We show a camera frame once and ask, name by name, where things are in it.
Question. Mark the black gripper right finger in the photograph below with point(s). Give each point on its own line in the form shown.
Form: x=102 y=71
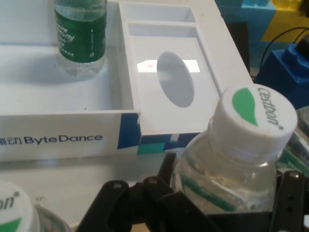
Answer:
x=292 y=200

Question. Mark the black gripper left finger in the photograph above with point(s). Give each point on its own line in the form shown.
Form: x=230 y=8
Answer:
x=157 y=205

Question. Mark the clear water bottle green label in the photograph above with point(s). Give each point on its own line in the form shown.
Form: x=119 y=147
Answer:
x=300 y=145
x=253 y=125
x=79 y=36
x=14 y=212

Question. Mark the white insert with oval hole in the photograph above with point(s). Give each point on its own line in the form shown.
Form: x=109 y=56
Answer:
x=149 y=101

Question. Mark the white box with blue print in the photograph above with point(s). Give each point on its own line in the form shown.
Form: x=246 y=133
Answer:
x=60 y=140

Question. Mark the dark blue foam block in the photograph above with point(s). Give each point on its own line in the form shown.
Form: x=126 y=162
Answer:
x=277 y=79

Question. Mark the small black device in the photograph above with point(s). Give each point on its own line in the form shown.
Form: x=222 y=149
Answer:
x=304 y=47

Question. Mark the yellow foam block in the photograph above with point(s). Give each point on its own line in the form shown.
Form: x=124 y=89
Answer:
x=289 y=17

